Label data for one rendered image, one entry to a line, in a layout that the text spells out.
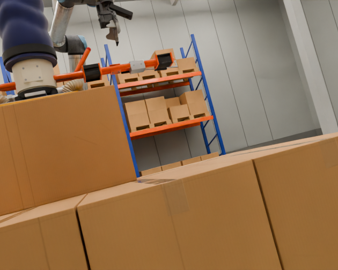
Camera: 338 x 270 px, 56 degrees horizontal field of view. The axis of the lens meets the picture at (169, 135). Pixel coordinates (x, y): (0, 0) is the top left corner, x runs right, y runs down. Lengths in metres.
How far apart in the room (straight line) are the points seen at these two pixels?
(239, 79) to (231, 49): 1.16
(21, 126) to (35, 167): 0.17
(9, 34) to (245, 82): 11.11
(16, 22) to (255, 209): 1.23
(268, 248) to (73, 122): 0.86
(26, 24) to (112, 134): 0.61
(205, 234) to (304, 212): 0.24
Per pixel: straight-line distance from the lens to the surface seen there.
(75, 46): 2.29
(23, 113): 1.34
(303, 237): 0.82
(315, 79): 3.99
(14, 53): 1.51
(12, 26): 1.57
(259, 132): 12.07
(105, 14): 1.65
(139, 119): 9.05
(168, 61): 1.60
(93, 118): 1.30
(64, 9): 1.88
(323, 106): 3.96
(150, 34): 11.48
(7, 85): 1.55
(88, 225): 0.68
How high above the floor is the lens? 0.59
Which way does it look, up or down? 5 degrees up
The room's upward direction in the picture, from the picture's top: 14 degrees counter-clockwise
